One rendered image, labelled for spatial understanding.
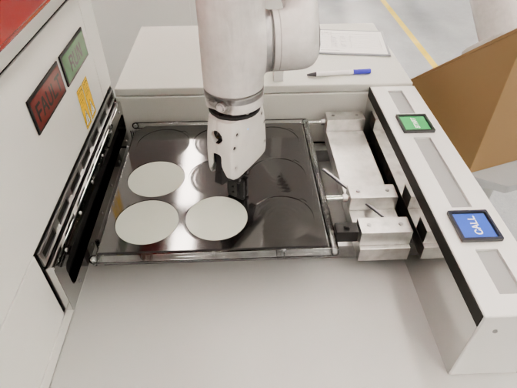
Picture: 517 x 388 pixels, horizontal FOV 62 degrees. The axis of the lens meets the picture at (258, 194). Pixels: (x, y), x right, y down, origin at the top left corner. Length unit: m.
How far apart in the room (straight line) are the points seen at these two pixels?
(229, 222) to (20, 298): 0.31
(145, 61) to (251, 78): 0.51
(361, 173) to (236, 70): 0.37
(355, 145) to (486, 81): 0.27
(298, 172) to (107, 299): 0.39
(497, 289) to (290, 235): 0.28
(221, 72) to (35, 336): 0.40
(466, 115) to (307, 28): 0.50
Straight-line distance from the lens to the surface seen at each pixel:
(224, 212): 0.71
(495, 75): 0.92
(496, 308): 0.58
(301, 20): 0.57
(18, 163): 0.58
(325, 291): 0.71
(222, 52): 0.56
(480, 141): 0.97
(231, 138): 0.61
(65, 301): 0.68
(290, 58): 0.57
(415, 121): 0.85
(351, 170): 0.84
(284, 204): 0.72
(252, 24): 0.55
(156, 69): 1.01
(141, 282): 0.74
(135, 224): 0.71
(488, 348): 0.64
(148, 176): 0.80
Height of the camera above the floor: 1.39
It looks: 41 degrees down
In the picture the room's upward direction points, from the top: straight up
